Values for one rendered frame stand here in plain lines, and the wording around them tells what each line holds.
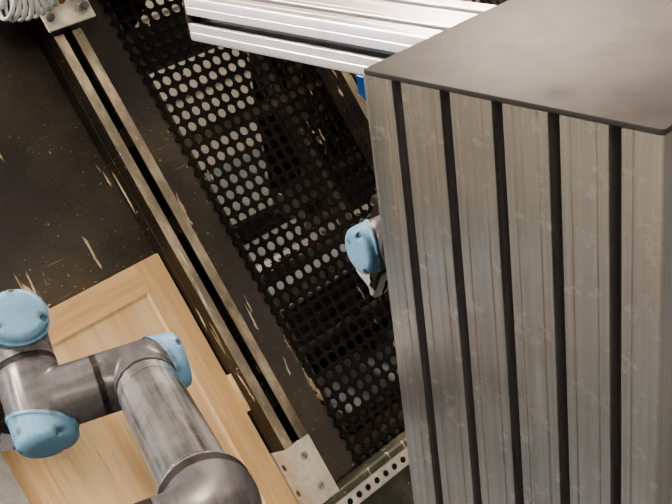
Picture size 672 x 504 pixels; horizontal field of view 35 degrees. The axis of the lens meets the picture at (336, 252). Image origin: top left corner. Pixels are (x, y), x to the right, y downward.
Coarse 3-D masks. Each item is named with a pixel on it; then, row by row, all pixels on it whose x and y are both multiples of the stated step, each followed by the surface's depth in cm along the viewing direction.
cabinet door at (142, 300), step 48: (96, 288) 195; (144, 288) 200; (96, 336) 193; (192, 336) 203; (192, 384) 201; (96, 432) 189; (240, 432) 203; (48, 480) 182; (96, 480) 187; (144, 480) 191
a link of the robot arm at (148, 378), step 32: (128, 352) 128; (160, 352) 129; (128, 384) 122; (160, 384) 119; (128, 416) 119; (160, 416) 112; (192, 416) 112; (160, 448) 107; (192, 448) 105; (160, 480) 104; (192, 480) 97; (224, 480) 97
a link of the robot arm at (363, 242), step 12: (360, 228) 155; (372, 228) 155; (348, 240) 157; (360, 240) 154; (372, 240) 154; (348, 252) 158; (360, 252) 155; (372, 252) 154; (360, 264) 157; (372, 264) 154; (384, 264) 156
